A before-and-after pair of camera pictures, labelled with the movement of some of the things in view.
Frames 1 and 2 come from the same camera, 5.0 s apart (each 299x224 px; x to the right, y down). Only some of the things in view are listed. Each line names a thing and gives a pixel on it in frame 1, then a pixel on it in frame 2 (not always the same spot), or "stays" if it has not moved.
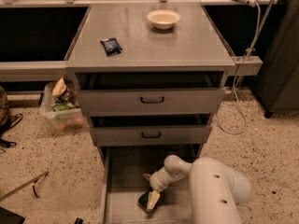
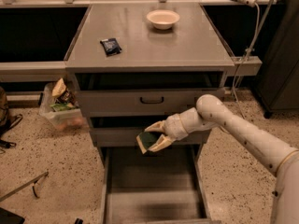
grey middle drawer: [155, 130] stays
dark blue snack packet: [111, 47] stays
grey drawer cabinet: [150, 79] stays
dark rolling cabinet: [277, 83] stays
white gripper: [155, 183] → [173, 127]
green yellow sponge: [144, 201] → [146, 139]
